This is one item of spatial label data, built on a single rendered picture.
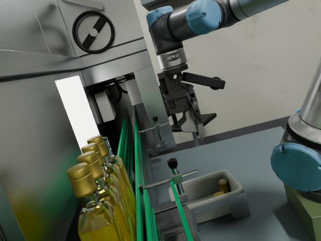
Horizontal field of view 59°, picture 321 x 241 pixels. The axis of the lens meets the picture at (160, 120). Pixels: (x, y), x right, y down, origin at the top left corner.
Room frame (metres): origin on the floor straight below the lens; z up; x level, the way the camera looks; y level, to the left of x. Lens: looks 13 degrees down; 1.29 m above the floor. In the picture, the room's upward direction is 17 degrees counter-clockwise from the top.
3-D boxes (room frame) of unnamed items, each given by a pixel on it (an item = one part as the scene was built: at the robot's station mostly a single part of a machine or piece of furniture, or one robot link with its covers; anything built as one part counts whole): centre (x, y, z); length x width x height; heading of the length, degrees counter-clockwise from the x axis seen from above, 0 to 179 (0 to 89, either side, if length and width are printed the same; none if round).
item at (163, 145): (1.38, 0.05, 0.90); 0.17 x 0.05 x 0.23; 92
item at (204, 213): (0.85, -0.04, 0.79); 0.27 x 0.17 x 0.08; 92
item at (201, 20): (0.72, -0.16, 1.34); 0.11 x 0.11 x 0.08; 43
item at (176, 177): (0.74, 0.03, 0.95); 0.17 x 0.03 x 0.12; 92
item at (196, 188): (0.85, -0.07, 0.80); 0.22 x 0.17 x 0.09; 92
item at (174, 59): (0.78, -0.08, 1.26); 0.08 x 0.08 x 0.05
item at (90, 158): (0.48, 0.14, 1.14); 0.04 x 0.04 x 0.04
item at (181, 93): (0.78, -0.07, 1.18); 0.09 x 0.08 x 0.12; 91
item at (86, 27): (1.55, 0.20, 1.49); 0.21 x 0.05 x 0.21; 92
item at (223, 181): (0.91, -0.15, 0.79); 0.04 x 0.04 x 0.04
